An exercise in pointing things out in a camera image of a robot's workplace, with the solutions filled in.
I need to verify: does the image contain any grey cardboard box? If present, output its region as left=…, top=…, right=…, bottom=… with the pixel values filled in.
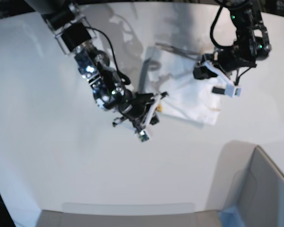
left=208, top=140, right=284, bottom=227

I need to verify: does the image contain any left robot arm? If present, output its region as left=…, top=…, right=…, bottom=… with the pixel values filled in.
left=193, top=0, right=272, bottom=80

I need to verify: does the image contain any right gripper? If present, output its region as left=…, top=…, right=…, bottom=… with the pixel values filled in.
left=117, top=92, right=160, bottom=128

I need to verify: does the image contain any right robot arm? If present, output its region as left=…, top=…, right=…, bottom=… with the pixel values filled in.
left=26, top=0, right=162, bottom=131

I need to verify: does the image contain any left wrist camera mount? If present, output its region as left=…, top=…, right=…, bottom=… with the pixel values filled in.
left=195, top=53, right=242, bottom=98

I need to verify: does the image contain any black cable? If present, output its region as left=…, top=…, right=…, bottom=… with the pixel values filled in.
left=210, top=4, right=237, bottom=49

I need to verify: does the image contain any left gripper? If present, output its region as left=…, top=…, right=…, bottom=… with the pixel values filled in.
left=193, top=46, right=257, bottom=80

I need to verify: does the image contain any white t-shirt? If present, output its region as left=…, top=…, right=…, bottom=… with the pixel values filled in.
left=138, top=45, right=226, bottom=126

